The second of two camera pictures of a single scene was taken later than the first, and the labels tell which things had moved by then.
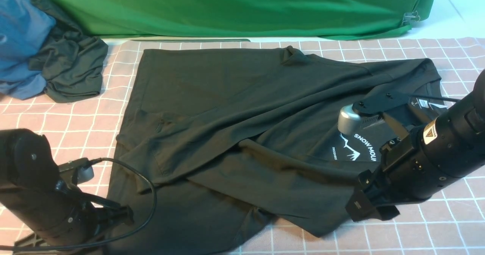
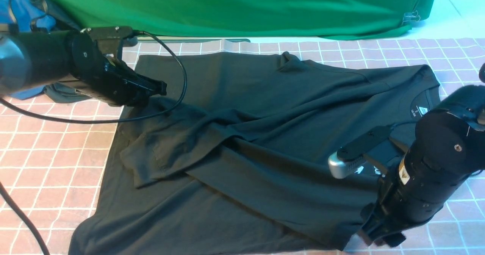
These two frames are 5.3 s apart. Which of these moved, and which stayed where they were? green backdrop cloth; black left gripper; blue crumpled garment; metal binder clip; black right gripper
Moved: black right gripper; black left gripper
Stayed: metal binder clip; green backdrop cloth; blue crumpled garment
